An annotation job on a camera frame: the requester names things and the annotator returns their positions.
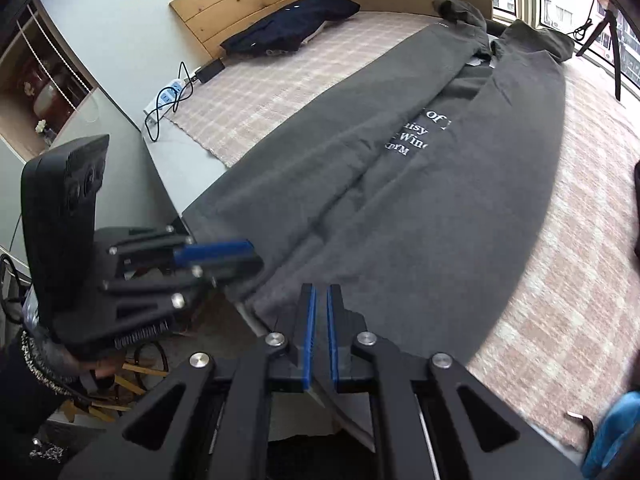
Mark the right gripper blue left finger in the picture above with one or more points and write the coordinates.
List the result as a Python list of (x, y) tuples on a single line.
[(301, 345)]

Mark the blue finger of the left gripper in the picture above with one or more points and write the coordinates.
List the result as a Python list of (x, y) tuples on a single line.
[(225, 270), (194, 253)]

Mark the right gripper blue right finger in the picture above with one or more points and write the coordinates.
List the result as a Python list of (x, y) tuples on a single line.
[(343, 327)]

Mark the dark grey daisy hoodie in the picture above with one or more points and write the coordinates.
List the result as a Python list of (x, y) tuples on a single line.
[(419, 184)]

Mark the left forearm black sleeve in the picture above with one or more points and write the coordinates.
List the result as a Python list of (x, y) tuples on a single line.
[(34, 383)]

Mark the left hand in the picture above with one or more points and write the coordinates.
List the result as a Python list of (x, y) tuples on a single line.
[(75, 359)]

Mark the white power strip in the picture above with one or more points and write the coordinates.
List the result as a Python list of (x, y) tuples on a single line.
[(166, 98)]

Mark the black power adapter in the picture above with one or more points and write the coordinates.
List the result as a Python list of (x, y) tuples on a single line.
[(209, 71)]

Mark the wooden shelf unit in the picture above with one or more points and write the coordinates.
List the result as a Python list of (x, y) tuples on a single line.
[(42, 82)]

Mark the navy blue folded shirt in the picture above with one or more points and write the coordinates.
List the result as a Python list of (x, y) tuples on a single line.
[(287, 29)]

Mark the light blue fleece garment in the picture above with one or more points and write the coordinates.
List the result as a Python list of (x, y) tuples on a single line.
[(613, 431)]

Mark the black tracker camera left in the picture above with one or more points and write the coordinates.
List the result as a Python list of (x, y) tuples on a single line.
[(58, 200)]

